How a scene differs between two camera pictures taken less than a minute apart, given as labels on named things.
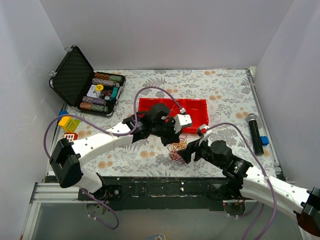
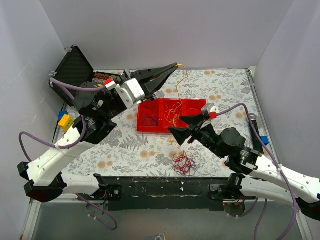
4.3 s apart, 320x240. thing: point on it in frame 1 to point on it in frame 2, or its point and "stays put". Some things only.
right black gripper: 198,147 to 195,128
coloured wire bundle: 173,148 to 184,163
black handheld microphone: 252,118 stays put
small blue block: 264,140 stays put
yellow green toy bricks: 69,123 stays put
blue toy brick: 62,112 stays put
